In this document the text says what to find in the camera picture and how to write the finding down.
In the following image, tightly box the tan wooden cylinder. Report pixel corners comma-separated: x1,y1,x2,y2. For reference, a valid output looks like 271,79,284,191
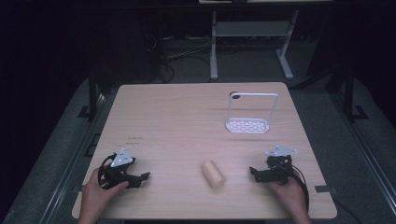
200,159,227,189

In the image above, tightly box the person's left hand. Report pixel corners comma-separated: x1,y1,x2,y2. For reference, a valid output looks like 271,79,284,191
81,167,131,217

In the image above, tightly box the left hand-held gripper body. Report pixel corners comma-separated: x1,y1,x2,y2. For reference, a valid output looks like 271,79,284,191
100,147,142,190

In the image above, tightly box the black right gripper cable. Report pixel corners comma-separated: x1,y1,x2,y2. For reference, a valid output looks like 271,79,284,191
290,163,311,214

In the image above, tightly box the black metal post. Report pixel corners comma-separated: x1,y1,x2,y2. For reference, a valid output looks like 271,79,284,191
345,66,355,122

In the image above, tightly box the bundle of floor cables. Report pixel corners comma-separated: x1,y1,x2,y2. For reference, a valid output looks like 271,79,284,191
144,32,216,83

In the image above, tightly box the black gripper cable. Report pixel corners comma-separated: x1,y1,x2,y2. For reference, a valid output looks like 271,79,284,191
97,153,118,190
290,163,311,214

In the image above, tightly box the grey metal desk frame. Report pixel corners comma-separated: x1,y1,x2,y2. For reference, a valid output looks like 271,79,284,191
209,8,301,82

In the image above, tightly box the person's right hand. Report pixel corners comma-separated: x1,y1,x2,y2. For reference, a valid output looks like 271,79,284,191
267,177,308,217

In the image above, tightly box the white metal hanging rack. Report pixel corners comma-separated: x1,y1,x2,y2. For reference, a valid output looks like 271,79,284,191
224,91,280,135

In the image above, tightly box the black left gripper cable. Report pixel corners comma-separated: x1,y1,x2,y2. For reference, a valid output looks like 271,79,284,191
97,153,118,190

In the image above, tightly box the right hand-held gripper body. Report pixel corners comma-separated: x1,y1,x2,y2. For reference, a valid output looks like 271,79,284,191
263,145,299,186

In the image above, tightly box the aluminium floor rail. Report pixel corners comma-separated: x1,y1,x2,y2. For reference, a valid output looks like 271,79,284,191
330,92,396,216
38,92,108,224

